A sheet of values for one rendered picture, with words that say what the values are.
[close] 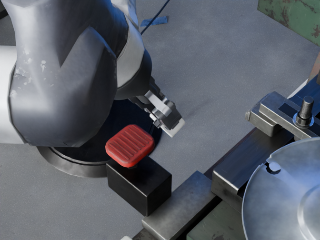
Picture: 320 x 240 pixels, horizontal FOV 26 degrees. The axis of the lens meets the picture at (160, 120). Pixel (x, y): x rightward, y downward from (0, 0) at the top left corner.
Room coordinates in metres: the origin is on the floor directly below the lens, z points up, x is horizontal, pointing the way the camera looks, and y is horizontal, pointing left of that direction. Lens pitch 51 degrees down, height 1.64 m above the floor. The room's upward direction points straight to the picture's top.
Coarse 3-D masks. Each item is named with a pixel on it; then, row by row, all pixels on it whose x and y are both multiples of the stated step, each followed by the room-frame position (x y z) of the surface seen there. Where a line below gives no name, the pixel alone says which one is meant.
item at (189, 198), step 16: (256, 128) 0.80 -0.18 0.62; (192, 176) 0.67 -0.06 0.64; (208, 176) 0.69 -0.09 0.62; (176, 192) 0.64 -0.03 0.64; (192, 192) 0.64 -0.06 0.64; (208, 192) 0.64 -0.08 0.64; (160, 208) 0.61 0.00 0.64; (176, 208) 0.61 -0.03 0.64; (192, 208) 0.61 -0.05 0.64; (208, 208) 0.62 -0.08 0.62; (144, 224) 0.58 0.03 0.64; (160, 224) 0.58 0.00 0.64; (176, 224) 0.58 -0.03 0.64; (192, 224) 0.60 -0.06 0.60
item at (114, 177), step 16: (112, 160) 0.66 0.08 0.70; (144, 160) 0.66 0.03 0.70; (112, 176) 0.65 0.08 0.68; (128, 176) 0.63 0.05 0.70; (144, 176) 0.63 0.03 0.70; (160, 176) 0.63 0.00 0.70; (128, 192) 0.62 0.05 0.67; (144, 192) 0.60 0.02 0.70; (160, 192) 0.62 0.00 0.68; (144, 208) 0.60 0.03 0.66
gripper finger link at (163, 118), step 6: (168, 102) 0.53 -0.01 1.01; (174, 108) 0.53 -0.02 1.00; (156, 114) 0.52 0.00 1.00; (162, 114) 0.52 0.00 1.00; (174, 114) 0.55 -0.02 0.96; (180, 114) 0.58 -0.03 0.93; (162, 120) 0.51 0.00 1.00; (168, 120) 0.54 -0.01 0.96; (174, 120) 0.56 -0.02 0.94; (168, 126) 0.55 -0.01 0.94
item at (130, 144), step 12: (120, 132) 0.68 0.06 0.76; (132, 132) 0.68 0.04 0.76; (144, 132) 0.68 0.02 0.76; (108, 144) 0.66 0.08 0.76; (120, 144) 0.66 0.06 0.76; (132, 144) 0.66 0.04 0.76; (144, 144) 0.66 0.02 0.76; (120, 156) 0.63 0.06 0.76; (132, 156) 0.63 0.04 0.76; (144, 156) 0.64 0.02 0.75
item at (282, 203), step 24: (288, 144) 0.63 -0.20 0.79; (312, 144) 0.64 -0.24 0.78; (264, 168) 0.59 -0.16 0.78; (288, 168) 0.59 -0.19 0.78; (312, 168) 0.59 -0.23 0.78; (264, 192) 0.55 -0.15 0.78; (288, 192) 0.55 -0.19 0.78; (312, 192) 0.55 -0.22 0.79; (264, 216) 0.51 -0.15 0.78; (288, 216) 0.51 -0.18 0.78; (312, 216) 0.51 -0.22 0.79
